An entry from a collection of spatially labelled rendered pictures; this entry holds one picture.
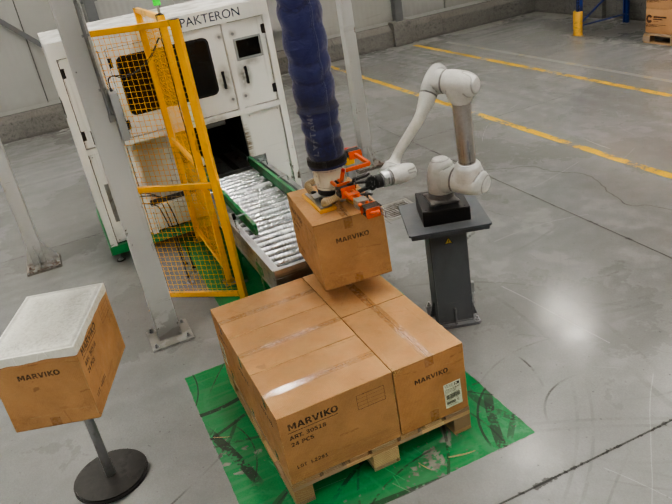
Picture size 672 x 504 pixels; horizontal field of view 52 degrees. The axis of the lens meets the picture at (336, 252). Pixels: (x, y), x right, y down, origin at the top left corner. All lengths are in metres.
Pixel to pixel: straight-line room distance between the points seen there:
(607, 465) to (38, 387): 2.66
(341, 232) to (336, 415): 0.99
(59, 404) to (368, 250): 1.73
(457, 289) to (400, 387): 1.25
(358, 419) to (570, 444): 1.07
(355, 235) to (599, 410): 1.58
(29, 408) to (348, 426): 1.47
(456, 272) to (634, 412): 1.32
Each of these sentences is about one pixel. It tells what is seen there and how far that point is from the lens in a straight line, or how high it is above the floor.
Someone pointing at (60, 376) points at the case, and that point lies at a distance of 3.38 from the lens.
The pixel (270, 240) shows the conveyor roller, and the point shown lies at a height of 0.55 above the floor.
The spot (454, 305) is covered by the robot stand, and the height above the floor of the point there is 0.14.
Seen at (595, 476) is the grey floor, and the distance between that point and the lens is 3.60.
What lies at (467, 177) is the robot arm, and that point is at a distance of 4.07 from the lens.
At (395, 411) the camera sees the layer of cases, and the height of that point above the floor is 0.31.
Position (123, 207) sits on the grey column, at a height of 1.05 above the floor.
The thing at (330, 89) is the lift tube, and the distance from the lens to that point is 3.73.
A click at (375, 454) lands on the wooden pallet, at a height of 0.11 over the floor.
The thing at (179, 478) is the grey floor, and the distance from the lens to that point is 3.95.
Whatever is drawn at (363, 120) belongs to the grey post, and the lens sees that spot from 7.46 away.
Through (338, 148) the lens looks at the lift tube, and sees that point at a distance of 3.81.
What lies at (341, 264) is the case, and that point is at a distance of 3.79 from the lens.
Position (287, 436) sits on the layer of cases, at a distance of 3.29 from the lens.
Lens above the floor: 2.53
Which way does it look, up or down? 26 degrees down
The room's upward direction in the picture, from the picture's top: 10 degrees counter-clockwise
